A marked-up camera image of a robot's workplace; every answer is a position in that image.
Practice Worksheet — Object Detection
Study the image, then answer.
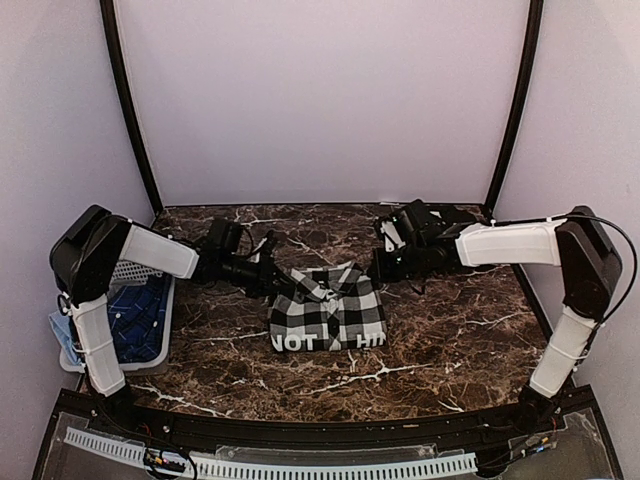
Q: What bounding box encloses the black frame post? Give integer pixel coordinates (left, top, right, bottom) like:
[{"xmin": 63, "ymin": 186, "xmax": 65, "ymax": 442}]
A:
[
  {"xmin": 482, "ymin": 0, "xmax": 545, "ymax": 219},
  {"xmin": 99, "ymin": 0, "xmax": 164, "ymax": 216}
]

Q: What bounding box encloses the grey plastic laundry basket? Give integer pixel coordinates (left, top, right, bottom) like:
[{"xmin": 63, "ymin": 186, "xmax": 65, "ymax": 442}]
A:
[{"xmin": 59, "ymin": 259, "xmax": 177, "ymax": 376}]

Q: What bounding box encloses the right black frame post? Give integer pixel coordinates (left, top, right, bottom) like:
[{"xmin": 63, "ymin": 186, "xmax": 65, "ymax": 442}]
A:
[{"xmin": 482, "ymin": 0, "xmax": 545, "ymax": 219}]

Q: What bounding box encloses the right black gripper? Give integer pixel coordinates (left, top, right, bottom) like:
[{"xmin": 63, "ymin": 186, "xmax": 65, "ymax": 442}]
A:
[{"xmin": 367, "ymin": 240, "xmax": 427, "ymax": 282}]

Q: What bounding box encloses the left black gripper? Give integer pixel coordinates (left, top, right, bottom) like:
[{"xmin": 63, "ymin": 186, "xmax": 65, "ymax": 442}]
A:
[{"xmin": 220, "ymin": 253, "xmax": 295, "ymax": 298}]

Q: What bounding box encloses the grey slotted cable duct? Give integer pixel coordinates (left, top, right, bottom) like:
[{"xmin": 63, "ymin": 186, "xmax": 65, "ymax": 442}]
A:
[{"xmin": 64, "ymin": 427, "xmax": 477, "ymax": 479}]

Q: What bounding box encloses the left black frame post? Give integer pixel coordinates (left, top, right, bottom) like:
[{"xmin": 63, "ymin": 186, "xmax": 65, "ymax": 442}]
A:
[{"xmin": 99, "ymin": 0, "xmax": 164, "ymax": 216}]

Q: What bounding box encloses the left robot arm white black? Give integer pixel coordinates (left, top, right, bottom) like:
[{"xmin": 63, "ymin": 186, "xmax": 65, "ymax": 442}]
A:
[{"xmin": 49, "ymin": 205, "xmax": 289, "ymax": 397}]

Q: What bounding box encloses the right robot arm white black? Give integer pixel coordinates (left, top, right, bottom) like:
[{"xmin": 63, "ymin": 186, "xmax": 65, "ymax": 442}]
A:
[{"xmin": 368, "ymin": 199, "xmax": 623, "ymax": 434}]

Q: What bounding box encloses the blue plaid shirt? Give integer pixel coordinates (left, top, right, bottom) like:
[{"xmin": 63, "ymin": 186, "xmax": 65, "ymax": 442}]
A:
[{"xmin": 107, "ymin": 275, "xmax": 171, "ymax": 364}]

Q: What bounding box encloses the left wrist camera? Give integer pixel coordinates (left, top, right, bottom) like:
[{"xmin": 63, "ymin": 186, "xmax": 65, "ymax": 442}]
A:
[{"xmin": 249, "ymin": 230, "xmax": 278, "ymax": 263}]

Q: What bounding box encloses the light blue shirt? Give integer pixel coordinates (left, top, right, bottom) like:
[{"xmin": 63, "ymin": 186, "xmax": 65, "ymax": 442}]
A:
[{"xmin": 49, "ymin": 311, "xmax": 78, "ymax": 364}]

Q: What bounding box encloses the black front rail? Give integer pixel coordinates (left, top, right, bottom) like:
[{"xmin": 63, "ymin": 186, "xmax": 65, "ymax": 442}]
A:
[{"xmin": 54, "ymin": 384, "xmax": 596, "ymax": 454}]

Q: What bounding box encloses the black white plaid shirt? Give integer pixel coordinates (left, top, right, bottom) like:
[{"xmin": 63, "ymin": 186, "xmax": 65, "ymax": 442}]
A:
[{"xmin": 268, "ymin": 261, "xmax": 387, "ymax": 353}]

